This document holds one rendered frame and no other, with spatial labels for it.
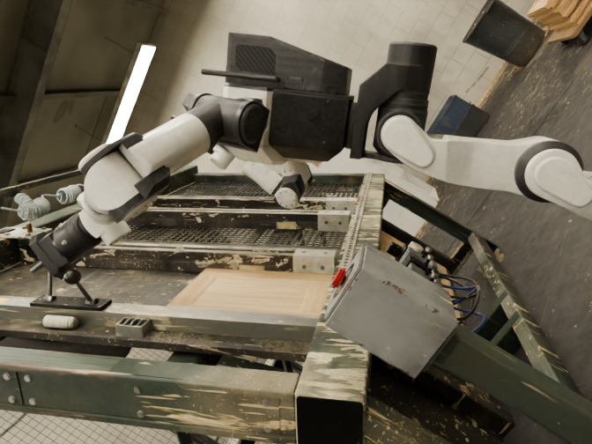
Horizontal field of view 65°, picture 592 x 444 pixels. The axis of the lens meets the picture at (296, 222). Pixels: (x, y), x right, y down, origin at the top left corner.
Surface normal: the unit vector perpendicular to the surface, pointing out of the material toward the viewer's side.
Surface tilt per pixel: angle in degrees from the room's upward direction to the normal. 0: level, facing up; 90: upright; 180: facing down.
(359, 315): 90
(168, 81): 90
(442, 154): 90
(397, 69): 90
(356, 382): 60
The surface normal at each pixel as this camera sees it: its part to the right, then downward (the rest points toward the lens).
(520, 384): -0.20, 0.27
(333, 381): -0.03, -0.96
